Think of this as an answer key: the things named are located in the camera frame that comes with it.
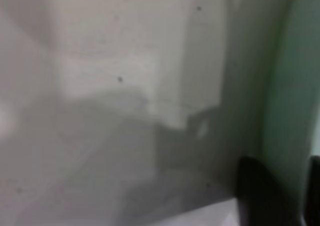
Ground green round plate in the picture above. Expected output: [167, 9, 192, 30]
[257, 0, 320, 211]

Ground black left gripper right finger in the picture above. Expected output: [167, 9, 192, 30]
[306, 155, 320, 226]

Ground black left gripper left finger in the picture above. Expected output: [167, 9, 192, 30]
[236, 155, 307, 226]

